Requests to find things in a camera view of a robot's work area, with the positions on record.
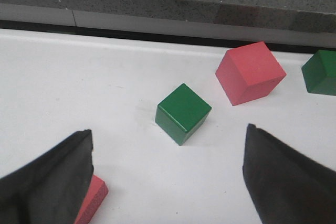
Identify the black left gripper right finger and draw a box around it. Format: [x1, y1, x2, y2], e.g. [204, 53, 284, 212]
[243, 124, 335, 223]

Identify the green cube left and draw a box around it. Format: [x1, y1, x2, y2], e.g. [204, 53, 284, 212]
[155, 83, 212, 146]

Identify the pink cube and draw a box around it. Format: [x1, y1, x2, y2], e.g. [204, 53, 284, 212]
[215, 41, 287, 106]

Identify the green cube middle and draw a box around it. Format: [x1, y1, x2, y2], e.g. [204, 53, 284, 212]
[301, 50, 335, 96]

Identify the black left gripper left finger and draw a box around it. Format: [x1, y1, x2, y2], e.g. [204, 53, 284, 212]
[1, 130, 93, 223]

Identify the green cube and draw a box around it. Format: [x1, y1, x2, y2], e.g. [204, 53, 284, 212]
[301, 50, 335, 96]
[155, 83, 212, 146]

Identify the red foam pad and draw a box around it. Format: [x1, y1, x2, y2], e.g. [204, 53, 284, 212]
[74, 175, 109, 224]

